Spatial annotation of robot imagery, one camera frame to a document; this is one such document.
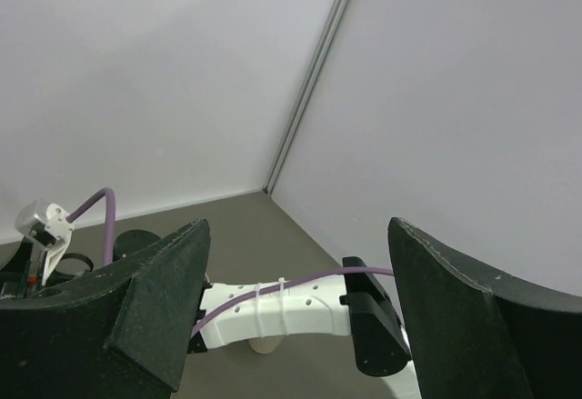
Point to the beige plastic cup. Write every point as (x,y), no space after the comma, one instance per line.
(265,345)

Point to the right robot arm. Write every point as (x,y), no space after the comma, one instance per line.
(347,301)

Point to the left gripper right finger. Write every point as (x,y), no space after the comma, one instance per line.
(478,332)

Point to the right aluminium frame post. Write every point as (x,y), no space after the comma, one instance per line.
(305,92)

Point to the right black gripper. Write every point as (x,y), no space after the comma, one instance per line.
(22,273)

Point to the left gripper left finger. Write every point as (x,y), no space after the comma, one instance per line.
(122,331)

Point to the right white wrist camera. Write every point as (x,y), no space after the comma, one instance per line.
(47,225)

